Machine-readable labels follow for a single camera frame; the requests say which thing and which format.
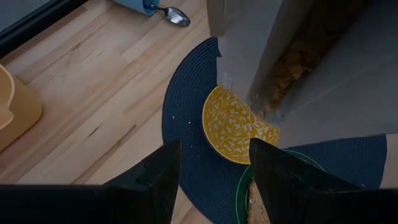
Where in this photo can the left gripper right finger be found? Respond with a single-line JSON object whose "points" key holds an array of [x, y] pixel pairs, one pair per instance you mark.
{"points": [[304, 193]]}

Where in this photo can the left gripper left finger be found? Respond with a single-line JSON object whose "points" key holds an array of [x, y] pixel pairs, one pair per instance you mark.
{"points": [[124, 202]]}

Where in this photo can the brown toast slice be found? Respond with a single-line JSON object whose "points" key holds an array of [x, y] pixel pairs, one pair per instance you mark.
{"points": [[256, 208]]}

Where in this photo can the green glass plate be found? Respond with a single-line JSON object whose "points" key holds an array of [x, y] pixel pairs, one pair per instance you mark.
{"points": [[241, 193]]}

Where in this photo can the blue bowl yellow patterned inside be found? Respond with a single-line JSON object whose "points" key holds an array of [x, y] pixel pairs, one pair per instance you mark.
{"points": [[230, 127]]}

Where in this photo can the blue plastic cup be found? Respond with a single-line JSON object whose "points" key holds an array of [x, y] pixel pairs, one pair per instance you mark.
{"points": [[136, 6]]}

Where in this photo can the round dark blue placemat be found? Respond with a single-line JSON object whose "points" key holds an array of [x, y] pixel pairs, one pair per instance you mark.
{"points": [[192, 124]]}

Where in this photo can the yellow plastic bin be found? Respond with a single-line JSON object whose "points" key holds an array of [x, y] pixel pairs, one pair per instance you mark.
{"points": [[21, 109]]}

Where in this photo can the black aluminium table frame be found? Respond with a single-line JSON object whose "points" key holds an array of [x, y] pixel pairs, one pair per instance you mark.
{"points": [[28, 28]]}

